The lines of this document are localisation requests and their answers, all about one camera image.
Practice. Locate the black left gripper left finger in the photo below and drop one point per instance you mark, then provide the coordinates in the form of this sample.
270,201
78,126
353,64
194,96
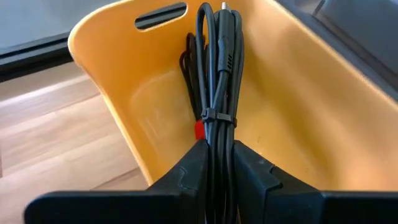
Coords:
124,208

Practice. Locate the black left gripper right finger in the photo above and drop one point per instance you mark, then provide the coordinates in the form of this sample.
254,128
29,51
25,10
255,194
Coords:
311,208

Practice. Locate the yellow plastic bin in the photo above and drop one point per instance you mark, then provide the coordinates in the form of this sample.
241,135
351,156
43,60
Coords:
295,124

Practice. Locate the black table frame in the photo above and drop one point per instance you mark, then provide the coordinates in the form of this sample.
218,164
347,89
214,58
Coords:
31,59

